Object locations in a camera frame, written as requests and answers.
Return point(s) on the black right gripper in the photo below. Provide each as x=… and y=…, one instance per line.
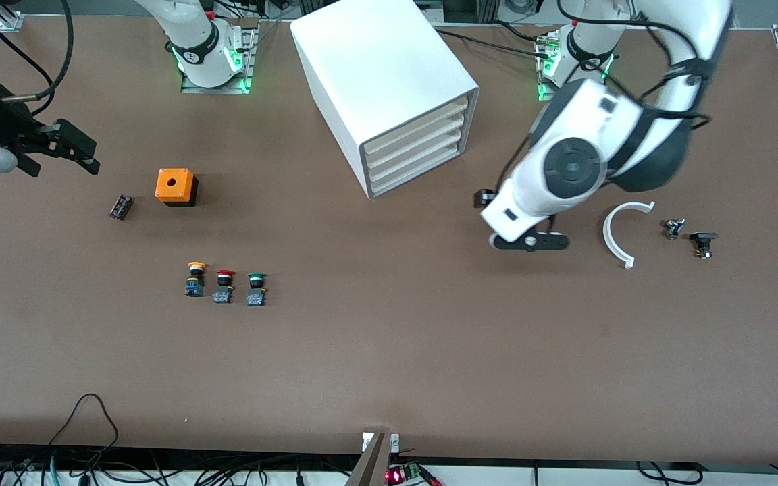
x=5, y=128

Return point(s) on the white plastic drawer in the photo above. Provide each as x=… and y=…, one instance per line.
x=416, y=143
x=416, y=155
x=416, y=167
x=416, y=131

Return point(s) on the green push button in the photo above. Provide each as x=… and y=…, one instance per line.
x=256, y=277

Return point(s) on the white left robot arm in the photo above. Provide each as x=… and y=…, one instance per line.
x=706, y=27

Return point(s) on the orange button box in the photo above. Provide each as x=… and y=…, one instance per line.
x=183, y=189

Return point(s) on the yellow push button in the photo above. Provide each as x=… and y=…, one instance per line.
x=194, y=267

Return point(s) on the white drawer cabinet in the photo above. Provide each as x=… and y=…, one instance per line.
x=375, y=61

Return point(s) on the red push button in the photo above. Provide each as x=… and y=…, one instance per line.
x=225, y=275

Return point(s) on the small dark terminal block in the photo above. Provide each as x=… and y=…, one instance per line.
x=121, y=207

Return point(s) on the circuit board with red light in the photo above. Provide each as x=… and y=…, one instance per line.
x=406, y=472

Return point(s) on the white semicircular bracket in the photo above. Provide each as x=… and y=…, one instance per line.
x=607, y=234

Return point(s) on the small silver switch component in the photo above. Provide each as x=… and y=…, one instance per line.
x=674, y=228

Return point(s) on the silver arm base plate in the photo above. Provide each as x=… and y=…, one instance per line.
x=213, y=86
x=546, y=46

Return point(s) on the black knob switch component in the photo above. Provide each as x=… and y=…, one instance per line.
x=703, y=237

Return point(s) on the white mounting bracket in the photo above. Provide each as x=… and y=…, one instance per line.
x=394, y=442
x=367, y=442

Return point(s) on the grey brown camera post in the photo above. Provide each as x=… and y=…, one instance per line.
x=370, y=466

